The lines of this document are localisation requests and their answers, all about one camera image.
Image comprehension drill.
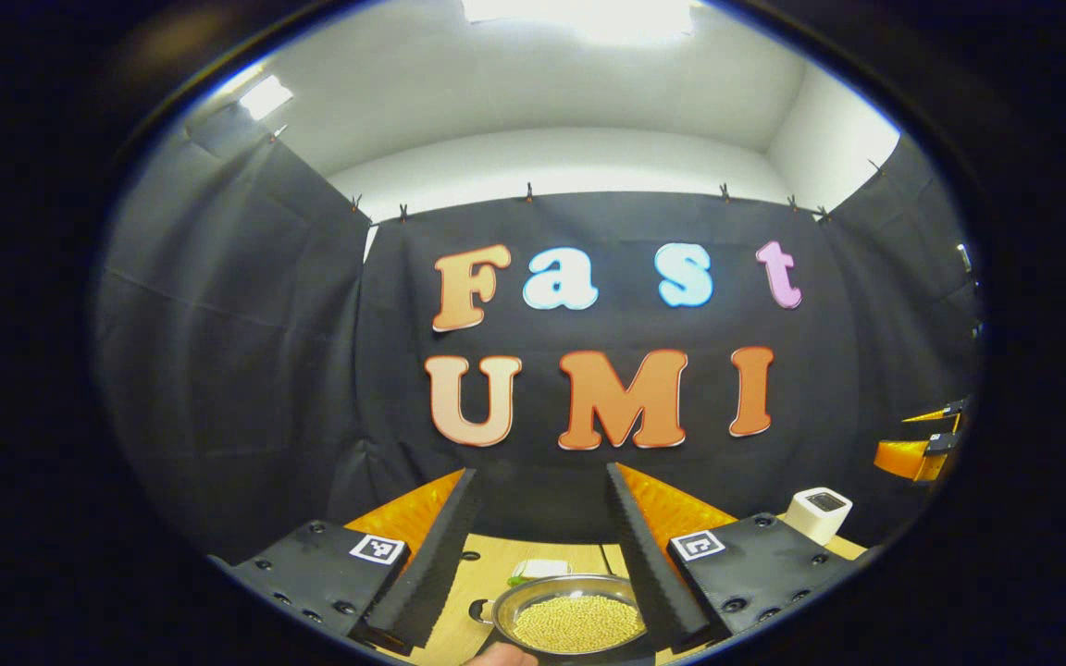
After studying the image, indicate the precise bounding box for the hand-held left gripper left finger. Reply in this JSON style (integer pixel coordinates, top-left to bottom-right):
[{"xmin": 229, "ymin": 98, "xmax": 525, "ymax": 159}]
[{"xmin": 208, "ymin": 466, "xmax": 484, "ymax": 654}]

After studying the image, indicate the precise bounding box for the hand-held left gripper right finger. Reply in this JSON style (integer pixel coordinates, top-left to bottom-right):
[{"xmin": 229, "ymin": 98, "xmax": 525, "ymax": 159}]
[{"xmin": 604, "ymin": 462, "xmax": 860, "ymax": 650}]

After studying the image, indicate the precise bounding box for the steel pot with soybeans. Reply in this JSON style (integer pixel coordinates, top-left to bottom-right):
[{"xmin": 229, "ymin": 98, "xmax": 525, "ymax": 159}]
[{"xmin": 469, "ymin": 573, "xmax": 651, "ymax": 657}]

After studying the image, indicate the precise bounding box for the black induction cooktop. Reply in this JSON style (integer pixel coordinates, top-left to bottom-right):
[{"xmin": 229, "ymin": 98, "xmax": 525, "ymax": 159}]
[{"xmin": 482, "ymin": 625, "xmax": 660, "ymax": 666}]

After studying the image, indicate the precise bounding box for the sandwich with lettuce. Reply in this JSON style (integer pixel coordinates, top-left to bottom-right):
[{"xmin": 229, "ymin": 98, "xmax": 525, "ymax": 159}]
[{"xmin": 508, "ymin": 558, "xmax": 573, "ymax": 587}]

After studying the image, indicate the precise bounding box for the white countertop appliance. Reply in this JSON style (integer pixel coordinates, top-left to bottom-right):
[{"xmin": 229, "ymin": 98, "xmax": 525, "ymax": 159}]
[{"xmin": 784, "ymin": 487, "xmax": 854, "ymax": 546}]

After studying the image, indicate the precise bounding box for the row of cloth clips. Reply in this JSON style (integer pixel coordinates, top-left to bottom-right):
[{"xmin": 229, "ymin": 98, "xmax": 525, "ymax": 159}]
[{"xmin": 269, "ymin": 125, "xmax": 886, "ymax": 224}]

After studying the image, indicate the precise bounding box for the small ceiling light panel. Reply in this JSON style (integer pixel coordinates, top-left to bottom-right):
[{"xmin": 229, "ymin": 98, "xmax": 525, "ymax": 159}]
[{"xmin": 238, "ymin": 75, "xmax": 294, "ymax": 120}]

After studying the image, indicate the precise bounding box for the large ceiling light panel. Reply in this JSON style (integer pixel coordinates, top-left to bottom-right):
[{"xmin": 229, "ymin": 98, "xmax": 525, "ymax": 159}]
[{"xmin": 462, "ymin": 0, "xmax": 698, "ymax": 44}]

